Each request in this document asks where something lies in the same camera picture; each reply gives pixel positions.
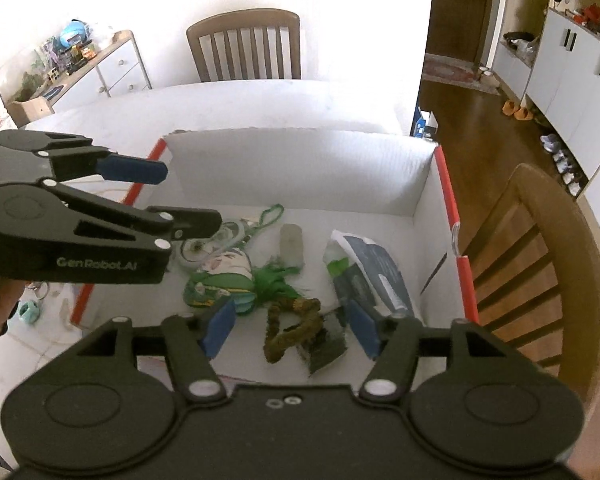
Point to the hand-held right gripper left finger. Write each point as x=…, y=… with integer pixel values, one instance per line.
x=220, y=325

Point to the blue round toy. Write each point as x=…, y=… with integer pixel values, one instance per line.
x=75, y=35

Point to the dark brown door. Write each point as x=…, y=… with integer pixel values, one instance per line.
x=455, y=5

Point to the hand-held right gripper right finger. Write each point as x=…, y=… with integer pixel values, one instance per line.
x=365, y=327

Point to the small open cardboard box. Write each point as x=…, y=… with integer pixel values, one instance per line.
x=30, y=108

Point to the dark green packet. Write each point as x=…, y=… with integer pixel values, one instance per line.
x=325, y=350

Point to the white grey-blue pouch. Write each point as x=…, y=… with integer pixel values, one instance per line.
x=375, y=265

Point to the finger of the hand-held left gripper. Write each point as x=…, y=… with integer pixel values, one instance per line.
x=195, y=223
x=130, y=169

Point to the small teal toy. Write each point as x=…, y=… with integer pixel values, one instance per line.
x=27, y=311

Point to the patterned doormat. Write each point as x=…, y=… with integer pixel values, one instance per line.
x=455, y=72

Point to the grey rectangular block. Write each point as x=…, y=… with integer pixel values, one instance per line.
x=291, y=244

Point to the person's left hand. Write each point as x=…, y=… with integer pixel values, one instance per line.
x=0, y=307

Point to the blue white floor box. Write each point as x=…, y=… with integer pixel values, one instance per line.
x=425, y=122

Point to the wooden white sideboard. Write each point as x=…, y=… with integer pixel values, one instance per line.
x=120, y=70

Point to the plastic bag on shoe cabinet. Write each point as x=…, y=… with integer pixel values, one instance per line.
x=519, y=42

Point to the clear tape roll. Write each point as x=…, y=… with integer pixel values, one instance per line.
x=195, y=255

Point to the wooden slat-back chair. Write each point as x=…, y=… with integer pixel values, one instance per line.
x=570, y=240
x=245, y=25

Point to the pile of small toys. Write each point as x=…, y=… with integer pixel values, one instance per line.
x=55, y=65

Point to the orange slipper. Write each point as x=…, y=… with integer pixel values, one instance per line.
x=507, y=106
x=523, y=113

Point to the white sneaker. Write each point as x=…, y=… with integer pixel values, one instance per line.
x=554, y=149
x=562, y=162
x=572, y=180
x=547, y=139

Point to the white lower cabinet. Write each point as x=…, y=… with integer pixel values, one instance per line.
x=575, y=75

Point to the low white shoe cabinet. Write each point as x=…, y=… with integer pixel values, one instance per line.
x=512, y=72

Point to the red cardboard box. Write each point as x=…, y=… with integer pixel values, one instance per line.
x=305, y=170

